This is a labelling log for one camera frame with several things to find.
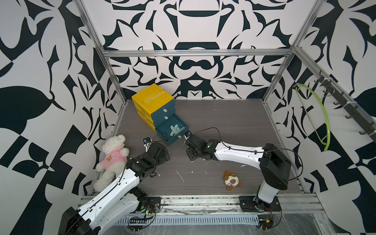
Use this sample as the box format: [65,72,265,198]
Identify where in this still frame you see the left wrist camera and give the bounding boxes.
[143,137,152,152]

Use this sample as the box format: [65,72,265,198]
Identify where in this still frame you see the black hook rack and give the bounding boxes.
[315,70,376,142]

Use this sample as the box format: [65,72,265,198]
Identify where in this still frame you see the mint folding knife top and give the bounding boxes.
[170,126,176,136]

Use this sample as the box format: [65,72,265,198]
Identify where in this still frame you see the green bow on wall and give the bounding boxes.
[293,83,332,152]

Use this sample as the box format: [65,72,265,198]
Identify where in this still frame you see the brown white plush puppy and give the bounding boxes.
[224,171,241,191]

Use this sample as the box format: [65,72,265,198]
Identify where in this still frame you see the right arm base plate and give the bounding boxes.
[239,195,282,213]

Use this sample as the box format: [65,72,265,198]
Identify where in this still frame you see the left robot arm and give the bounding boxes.
[58,142,170,235]

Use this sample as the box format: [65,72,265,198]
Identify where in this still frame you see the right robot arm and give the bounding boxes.
[184,131,291,204]

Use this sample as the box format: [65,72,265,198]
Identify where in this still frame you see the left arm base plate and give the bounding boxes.
[134,196,162,213]

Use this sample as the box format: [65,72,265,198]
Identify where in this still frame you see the yellow drawer cabinet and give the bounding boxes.
[132,84,174,132]

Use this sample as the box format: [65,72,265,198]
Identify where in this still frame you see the white teddy bear pink shirt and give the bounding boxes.
[94,135,130,192]

